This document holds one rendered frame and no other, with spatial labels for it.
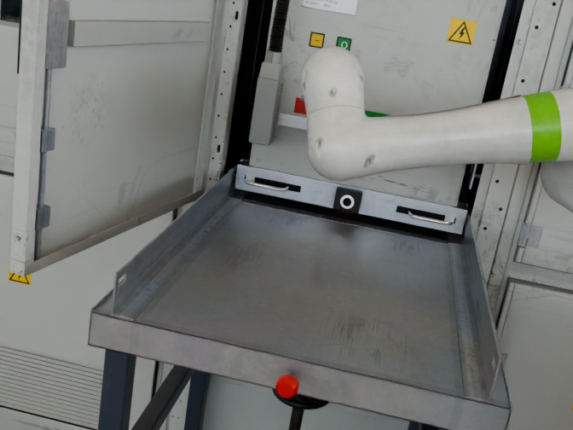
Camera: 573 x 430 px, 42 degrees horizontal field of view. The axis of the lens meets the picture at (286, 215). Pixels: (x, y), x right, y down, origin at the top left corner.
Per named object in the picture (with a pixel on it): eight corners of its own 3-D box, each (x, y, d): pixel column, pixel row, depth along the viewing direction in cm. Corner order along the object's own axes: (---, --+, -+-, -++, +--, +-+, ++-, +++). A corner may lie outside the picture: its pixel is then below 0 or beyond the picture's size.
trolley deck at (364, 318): (502, 443, 104) (513, 406, 103) (87, 345, 112) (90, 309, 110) (471, 274, 168) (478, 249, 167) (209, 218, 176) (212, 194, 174)
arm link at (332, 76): (361, 31, 125) (296, 38, 126) (368, 101, 122) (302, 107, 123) (359, 66, 139) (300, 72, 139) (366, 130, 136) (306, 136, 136)
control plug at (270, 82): (269, 147, 162) (281, 66, 156) (247, 142, 162) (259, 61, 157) (275, 140, 169) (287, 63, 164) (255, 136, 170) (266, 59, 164)
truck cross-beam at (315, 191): (461, 235, 170) (467, 210, 168) (234, 188, 176) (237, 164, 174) (460, 228, 175) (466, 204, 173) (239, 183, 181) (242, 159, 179)
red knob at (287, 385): (295, 403, 103) (298, 383, 102) (272, 398, 104) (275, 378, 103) (299, 387, 107) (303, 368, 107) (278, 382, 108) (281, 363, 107)
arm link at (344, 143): (512, 107, 131) (526, 83, 120) (523, 172, 128) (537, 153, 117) (306, 130, 134) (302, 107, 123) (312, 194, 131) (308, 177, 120)
